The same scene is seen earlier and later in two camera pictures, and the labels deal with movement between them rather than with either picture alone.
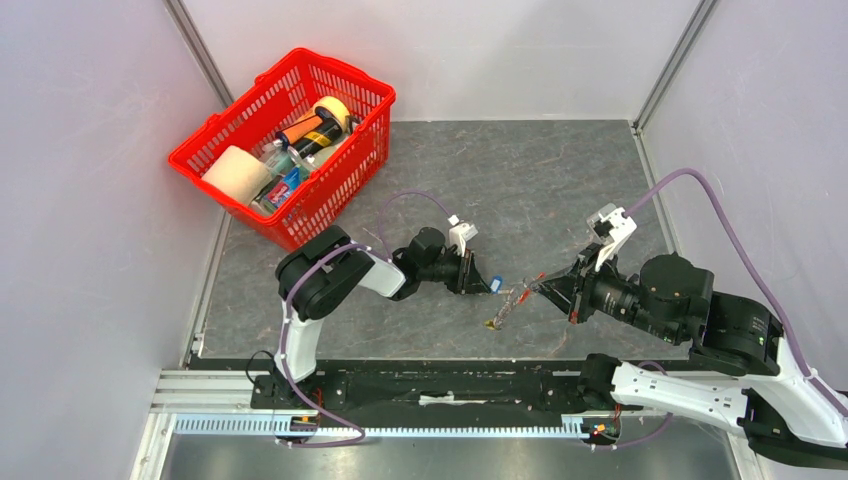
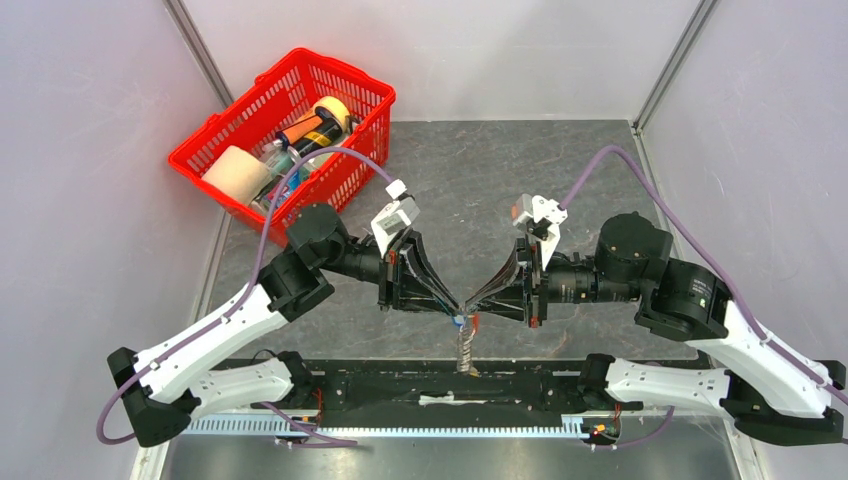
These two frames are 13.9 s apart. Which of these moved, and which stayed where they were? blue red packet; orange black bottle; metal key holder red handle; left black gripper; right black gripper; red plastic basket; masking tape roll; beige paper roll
Moved: metal key holder red handle; left black gripper; right black gripper
Stayed: beige paper roll; masking tape roll; orange black bottle; blue red packet; red plastic basket
